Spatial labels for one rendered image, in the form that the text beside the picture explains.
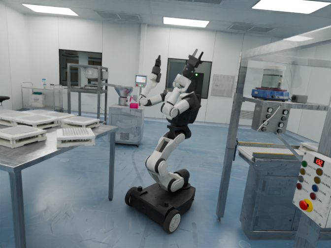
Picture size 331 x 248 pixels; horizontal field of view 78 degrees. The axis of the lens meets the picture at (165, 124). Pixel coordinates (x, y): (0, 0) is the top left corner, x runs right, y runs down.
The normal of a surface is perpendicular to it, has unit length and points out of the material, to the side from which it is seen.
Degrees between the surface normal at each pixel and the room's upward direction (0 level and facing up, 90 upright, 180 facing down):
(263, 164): 90
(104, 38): 90
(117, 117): 90
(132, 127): 90
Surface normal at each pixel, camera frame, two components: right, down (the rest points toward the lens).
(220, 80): 0.00, 0.21
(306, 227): -0.99, -0.07
